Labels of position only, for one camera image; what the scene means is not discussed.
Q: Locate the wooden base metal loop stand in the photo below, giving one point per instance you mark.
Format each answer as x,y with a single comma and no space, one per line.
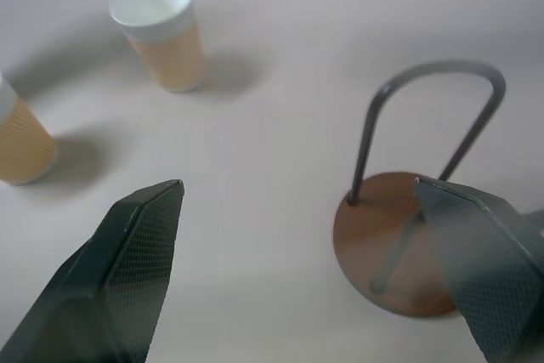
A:
382,227

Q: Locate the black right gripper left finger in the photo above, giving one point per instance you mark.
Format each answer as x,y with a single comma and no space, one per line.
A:
123,269

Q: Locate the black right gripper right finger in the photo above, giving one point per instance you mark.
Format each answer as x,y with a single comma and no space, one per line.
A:
484,265

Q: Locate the tan ribbed paper cup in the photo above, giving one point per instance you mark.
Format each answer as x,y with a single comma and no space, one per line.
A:
19,137
163,31

